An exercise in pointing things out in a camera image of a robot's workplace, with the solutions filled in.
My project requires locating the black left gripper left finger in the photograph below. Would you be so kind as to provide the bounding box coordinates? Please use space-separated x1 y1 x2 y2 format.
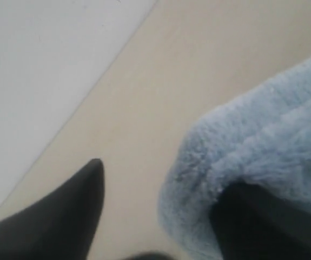
0 159 104 259

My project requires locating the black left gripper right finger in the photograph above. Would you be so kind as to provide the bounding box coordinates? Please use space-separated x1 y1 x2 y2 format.
209 183 311 259

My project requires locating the light blue fluffy towel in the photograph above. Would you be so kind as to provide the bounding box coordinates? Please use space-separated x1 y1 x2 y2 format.
158 57 311 259

